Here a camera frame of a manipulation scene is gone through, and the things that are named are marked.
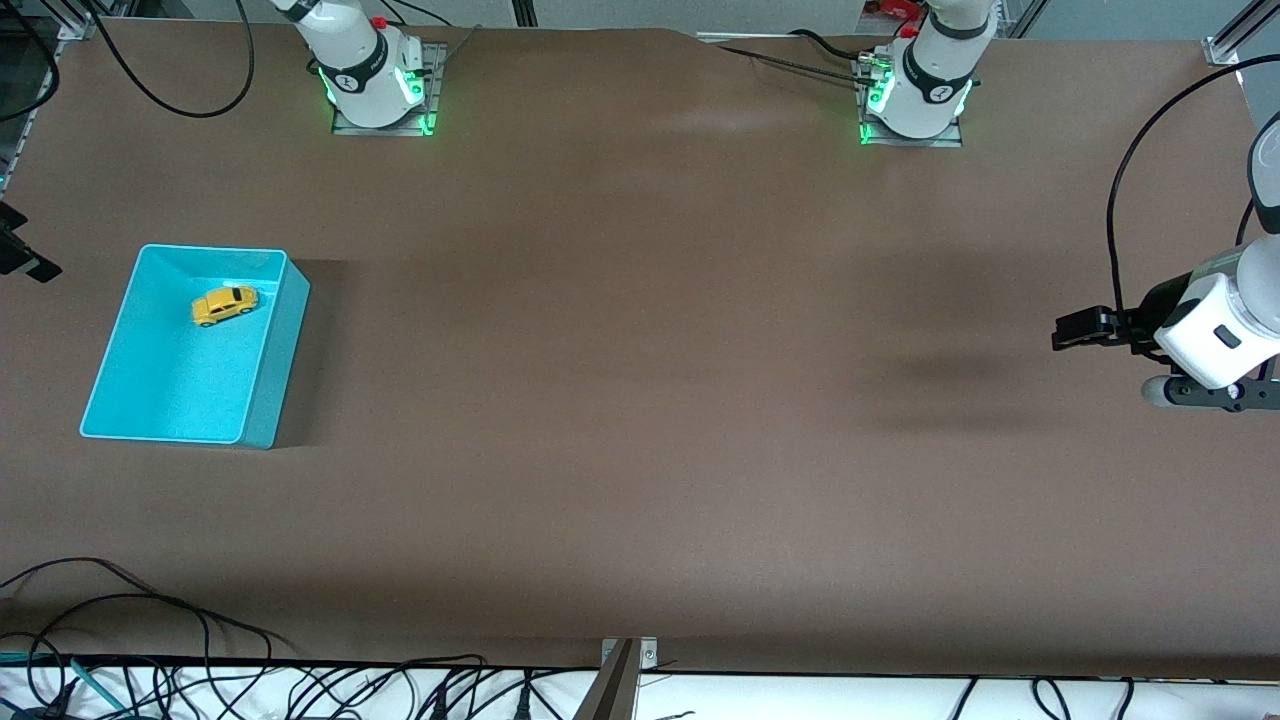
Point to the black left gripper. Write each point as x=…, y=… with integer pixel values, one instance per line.
x=1150, y=311

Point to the cyan plastic storage bin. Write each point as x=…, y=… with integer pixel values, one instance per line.
x=170, y=385

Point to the yellow beetle toy car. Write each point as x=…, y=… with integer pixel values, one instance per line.
x=225, y=306

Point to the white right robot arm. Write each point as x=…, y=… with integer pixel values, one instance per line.
x=365, y=70

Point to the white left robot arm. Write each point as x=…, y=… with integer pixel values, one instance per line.
x=935, y=85

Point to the red box behind table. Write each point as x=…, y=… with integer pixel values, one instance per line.
x=895, y=9

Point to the black power plug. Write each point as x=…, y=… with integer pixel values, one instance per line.
x=524, y=702
x=437, y=706

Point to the grey table edge rail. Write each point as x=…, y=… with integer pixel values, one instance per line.
x=35, y=110

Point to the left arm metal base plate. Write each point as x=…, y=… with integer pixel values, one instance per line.
x=920, y=142

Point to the aluminium frame profile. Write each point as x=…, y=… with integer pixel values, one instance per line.
x=1228, y=45

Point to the small metal table bracket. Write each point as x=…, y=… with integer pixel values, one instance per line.
x=649, y=652

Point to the black frame post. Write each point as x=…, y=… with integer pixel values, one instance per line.
x=523, y=12

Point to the grey metal camera pole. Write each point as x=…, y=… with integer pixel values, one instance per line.
x=610, y=695

